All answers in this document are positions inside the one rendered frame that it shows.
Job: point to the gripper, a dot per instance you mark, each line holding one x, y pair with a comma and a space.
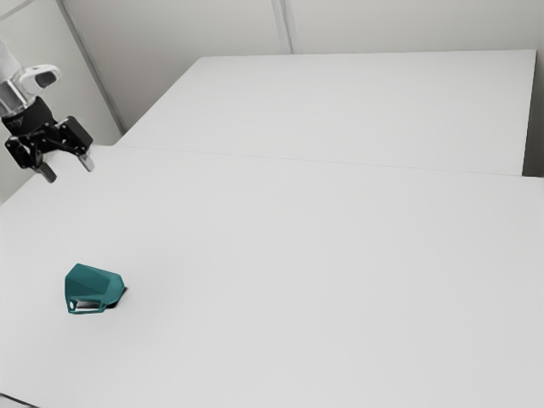
30, 117

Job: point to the teal faceted mug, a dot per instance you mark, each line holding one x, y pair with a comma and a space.
91, 287

